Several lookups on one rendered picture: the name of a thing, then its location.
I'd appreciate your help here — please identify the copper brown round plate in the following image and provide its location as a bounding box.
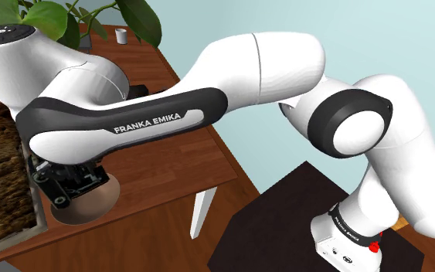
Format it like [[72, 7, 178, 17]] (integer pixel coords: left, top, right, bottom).
[[49, 173, 121, 226]]

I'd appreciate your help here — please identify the dark robot stand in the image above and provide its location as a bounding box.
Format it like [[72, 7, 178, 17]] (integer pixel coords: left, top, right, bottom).
[[207, 160, 426, 272]]

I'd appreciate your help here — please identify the brown wooden table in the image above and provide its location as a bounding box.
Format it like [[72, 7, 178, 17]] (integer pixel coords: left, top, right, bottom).
[[0, 23, 240, 270]]

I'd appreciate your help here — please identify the small white cup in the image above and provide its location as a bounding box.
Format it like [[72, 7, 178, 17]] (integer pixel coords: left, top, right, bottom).
[[114, 27, 129, 45]]

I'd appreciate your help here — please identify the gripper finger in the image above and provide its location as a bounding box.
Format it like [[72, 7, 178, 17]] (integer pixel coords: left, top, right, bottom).
[[66, 165, 111, 199], [31, 171, 72, 210]]

